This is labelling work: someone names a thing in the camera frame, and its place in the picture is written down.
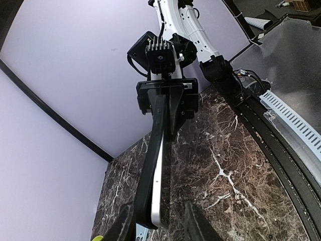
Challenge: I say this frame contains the dark green phone case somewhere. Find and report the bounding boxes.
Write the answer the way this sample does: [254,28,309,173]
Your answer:
[134,95,167,230]

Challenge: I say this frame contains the phone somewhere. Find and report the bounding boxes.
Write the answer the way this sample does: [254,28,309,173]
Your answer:
[150,134,172,229]

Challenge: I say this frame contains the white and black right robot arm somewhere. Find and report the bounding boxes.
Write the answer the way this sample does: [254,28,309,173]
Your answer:
[127,1,244,138]

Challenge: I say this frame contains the white slotted cable duct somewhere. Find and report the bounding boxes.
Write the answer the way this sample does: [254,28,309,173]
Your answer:
[259,90,320,160]

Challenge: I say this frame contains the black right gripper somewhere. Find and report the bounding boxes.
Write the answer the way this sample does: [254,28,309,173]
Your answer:
[136,78,198,140]

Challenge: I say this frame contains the light blue phone case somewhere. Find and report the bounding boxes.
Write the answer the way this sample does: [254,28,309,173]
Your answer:
[135,224,149,241]

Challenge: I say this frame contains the black right corner post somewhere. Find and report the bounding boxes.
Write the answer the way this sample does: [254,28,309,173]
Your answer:
[1,60,114,163]

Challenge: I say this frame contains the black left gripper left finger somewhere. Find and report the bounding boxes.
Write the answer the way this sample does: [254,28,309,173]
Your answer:
[103,203,136,241]

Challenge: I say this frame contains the lime green plastic bowl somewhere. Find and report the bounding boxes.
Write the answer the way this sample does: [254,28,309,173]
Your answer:
[92,235,104,241]

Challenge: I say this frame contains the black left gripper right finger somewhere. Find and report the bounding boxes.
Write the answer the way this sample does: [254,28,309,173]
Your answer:
[184,201,223,241]

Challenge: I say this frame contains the black front table rail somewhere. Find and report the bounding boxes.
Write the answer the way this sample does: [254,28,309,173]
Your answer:
[217,87,320,240]

